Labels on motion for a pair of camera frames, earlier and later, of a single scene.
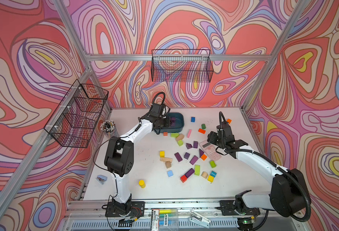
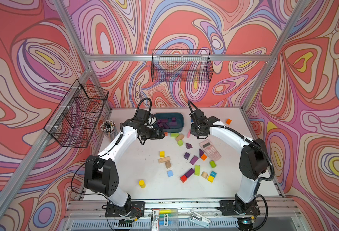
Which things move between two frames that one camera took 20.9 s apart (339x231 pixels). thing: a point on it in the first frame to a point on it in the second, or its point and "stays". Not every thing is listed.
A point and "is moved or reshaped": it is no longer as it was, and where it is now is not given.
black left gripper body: (163, 122) to (151, 133)
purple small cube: (187, 155) stays
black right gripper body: (214, 139) to (195, 131)
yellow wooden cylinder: (142, 183) stays
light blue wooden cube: (170, 173) stays
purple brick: (178, 157) is moved or reshaped
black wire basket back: (182, 66) stays
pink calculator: (211, 150) stays
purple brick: (194, 159) stays
